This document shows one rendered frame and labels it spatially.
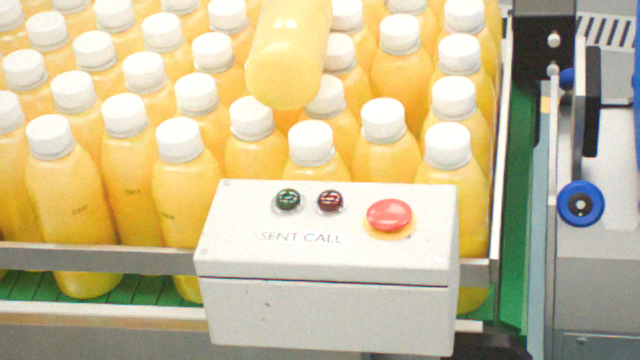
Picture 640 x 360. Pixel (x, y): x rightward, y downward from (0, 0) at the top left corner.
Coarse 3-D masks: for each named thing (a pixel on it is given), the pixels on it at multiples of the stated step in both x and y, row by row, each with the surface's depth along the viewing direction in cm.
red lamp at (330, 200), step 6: (324, 192) 98; (330, 192) 98; (336, 192) 98; (318, 198) 98; (324, 198) 98; (330, 198) 98; (336, 198) 98; (342, 198) 98; (318, 204) 98; (324, 204) 98; (330, 204) 98; (336, 204) 98; (342, 204) 98; (324, 210) 98; (330, 210) 98; (336, 210) 98
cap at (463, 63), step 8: (448, 40) 117; (456, 40) 117; (464, 40) 117; (472, 40) 117; (440, 48) 116; (448, 48) 116; (456, 48) 116; (464, 48) 116; (472, 48) 116; (440, 56) 117; (448, 56) 115; (456, 56) 115; (464, 56) 115; (472, 56) 115; (448, 64) 116; (456, 64) 116; (464, 64) 116; (472, 64) 116
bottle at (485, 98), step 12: (480, 60) 118; (444, 72) 117; (456, 72) 116; (468, 72) 116; (480, 72) 118; (432, 84) 119; (480, 84) 117; (492, 84) 119; (480, 96) 117; (492, 96) 119; (480, 108) 118; (492, 108) 119; (492, 120) 120; (492, 132) 121; (492, 144) 122; (492, 156) 123; (492, 168) 124; (492, 180) 125
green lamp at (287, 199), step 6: (282, 192) 99; (288, 192) 99; (294, 192) 99; (276, 198) 99; (282, 198) 98; (288, 198) 98; (294, 198) 98; (300, 198) 99; (276, 204) 99; (282, 204) 98; (288, 204) 98; (294, 204) 98; (300, 204) 99; (288, 210) 98
